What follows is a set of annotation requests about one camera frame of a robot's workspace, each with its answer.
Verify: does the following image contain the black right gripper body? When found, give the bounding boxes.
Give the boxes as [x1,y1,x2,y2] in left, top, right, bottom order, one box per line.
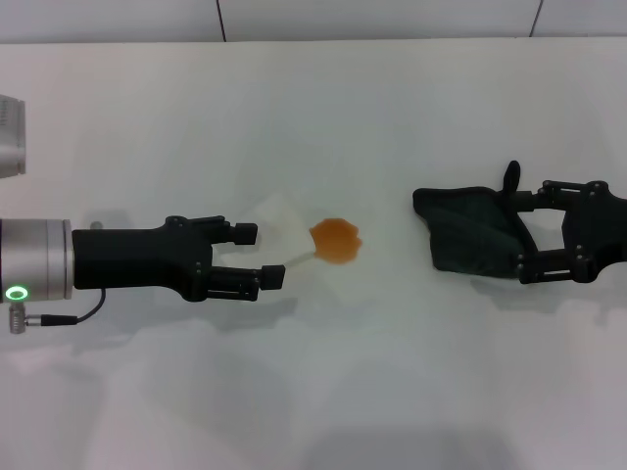
[560,188,627,281]

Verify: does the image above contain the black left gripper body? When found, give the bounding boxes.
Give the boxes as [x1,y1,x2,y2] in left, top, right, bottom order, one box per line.
[72,214,215,303]

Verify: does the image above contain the white paper cup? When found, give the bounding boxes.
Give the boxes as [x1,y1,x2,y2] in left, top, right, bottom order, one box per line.
[215,193,314,271]

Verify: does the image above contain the dark blue rag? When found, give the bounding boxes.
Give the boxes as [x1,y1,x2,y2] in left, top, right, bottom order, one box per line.
[412,160,540,284]

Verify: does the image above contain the brown water stain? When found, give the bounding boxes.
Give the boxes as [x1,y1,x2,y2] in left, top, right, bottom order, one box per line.
[308,217,364,266]

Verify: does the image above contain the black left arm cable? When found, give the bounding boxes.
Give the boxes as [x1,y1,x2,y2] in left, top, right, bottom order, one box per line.
[8,288,107,335]

